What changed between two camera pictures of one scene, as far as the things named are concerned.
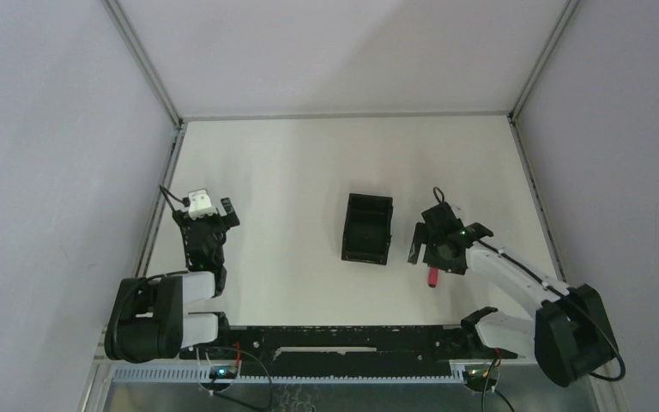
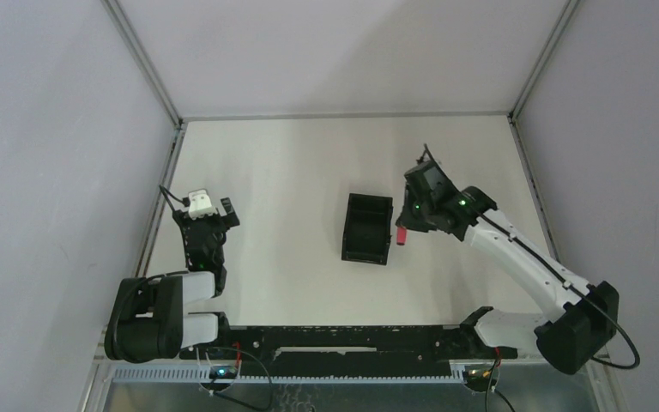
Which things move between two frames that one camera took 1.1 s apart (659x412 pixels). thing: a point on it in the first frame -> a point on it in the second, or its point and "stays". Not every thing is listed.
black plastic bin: [367, 229] stays
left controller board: [223, 372] stays
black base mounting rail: [344, 347] stays
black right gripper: [423, 235] -> [408, 221]
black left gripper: [205, 222] stays
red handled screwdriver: [432, 277] -> [402, 235]
